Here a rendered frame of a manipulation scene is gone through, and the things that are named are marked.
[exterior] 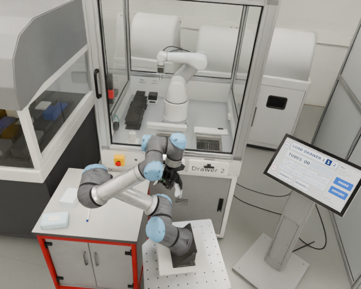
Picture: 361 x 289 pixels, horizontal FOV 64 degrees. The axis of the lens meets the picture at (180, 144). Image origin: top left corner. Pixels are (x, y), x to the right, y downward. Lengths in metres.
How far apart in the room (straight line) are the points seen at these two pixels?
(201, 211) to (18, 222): 1.50
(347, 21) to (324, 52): 0.50
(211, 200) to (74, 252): 1.07
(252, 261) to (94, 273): 1.29
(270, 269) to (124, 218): 1.35
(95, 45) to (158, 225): 1.06
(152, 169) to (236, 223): 1.91
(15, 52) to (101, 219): 1.05
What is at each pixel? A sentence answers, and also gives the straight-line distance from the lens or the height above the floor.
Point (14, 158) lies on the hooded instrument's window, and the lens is 2.13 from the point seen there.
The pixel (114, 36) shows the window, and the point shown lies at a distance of 1.76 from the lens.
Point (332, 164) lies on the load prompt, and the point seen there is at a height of 1.15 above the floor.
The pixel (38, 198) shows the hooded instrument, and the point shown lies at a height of 0.57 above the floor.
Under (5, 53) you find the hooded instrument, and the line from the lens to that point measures 1.82.
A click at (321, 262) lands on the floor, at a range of 2.95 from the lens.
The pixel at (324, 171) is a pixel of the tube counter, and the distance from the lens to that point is 1.96.
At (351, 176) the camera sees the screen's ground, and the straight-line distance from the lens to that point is 1.95.
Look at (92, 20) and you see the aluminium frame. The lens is 1.75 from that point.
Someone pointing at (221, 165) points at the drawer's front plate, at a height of 0.91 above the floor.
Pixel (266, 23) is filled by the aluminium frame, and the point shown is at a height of 1.87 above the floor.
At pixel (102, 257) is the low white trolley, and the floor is 0.52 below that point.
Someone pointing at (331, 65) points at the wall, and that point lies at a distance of 5.29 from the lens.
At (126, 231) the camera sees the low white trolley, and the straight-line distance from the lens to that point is 1.83.
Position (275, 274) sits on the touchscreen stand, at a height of 0.04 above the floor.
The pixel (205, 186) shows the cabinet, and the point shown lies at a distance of 2.25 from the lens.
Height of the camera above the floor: 2.20
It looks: 35 degrees down
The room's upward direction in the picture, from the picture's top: 4 degrees clockwise
